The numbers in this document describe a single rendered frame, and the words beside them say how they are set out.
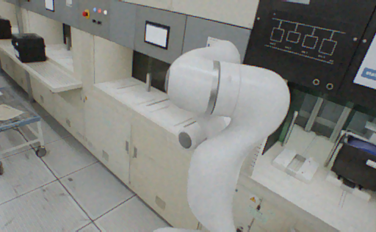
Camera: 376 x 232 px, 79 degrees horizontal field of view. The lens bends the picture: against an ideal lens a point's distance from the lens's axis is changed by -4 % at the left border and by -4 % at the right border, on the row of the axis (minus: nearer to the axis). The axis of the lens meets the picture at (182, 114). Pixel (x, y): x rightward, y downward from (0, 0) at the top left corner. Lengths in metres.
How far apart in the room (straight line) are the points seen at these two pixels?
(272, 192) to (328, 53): 0.68
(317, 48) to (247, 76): 0.63
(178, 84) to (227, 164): 0.17
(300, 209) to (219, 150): 0.88
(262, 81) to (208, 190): 0.22
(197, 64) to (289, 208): 1.01
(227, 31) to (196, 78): 0.78
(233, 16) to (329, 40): 0.41
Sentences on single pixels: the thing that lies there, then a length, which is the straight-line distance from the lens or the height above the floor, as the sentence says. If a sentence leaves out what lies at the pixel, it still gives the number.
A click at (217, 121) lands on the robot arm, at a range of 0.74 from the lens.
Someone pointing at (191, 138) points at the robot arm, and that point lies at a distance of 0.81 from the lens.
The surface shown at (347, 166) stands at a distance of 1.47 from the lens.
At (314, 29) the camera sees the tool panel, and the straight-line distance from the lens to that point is 1.02.
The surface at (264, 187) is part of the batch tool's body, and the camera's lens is 1.29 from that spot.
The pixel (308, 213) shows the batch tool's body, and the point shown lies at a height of 0.86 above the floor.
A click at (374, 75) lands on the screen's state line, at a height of 1.51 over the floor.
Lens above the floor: 1.65
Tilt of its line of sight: 27 degrees down
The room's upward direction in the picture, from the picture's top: 9 degrees clockwise
